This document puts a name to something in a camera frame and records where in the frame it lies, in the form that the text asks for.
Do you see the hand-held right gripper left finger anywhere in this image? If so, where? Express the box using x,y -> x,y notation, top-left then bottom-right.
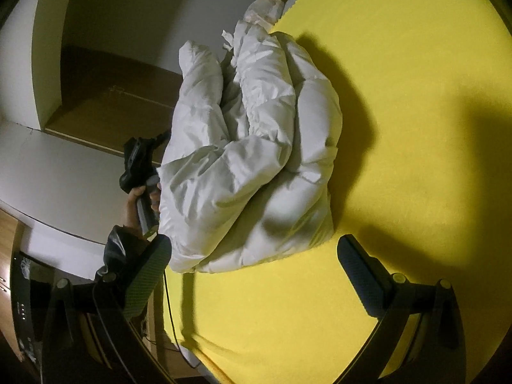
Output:
41,234 -> 173,384

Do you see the black appliance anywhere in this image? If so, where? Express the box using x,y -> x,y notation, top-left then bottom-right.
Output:
9,248 -> 59,384

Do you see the wooden cabinet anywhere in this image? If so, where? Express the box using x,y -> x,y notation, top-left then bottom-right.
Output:
43,44 -> 181,157

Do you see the black cable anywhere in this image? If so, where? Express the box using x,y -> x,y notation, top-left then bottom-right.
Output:
159,272 -> 203,369

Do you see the white puffer jacket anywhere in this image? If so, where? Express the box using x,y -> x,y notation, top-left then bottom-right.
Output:
157,0 -> 344,275

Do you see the person's left hand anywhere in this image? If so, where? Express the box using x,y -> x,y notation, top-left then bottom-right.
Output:
121,183 -> 161,237

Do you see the yellow cloth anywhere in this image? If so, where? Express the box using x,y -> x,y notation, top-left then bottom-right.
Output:
162,0 -> 512,384

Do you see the white plastic bag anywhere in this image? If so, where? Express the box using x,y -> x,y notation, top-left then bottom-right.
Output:
243,0 -> 285,28

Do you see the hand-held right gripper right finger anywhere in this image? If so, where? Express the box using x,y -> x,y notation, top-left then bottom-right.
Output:
337,234 -> 467,384

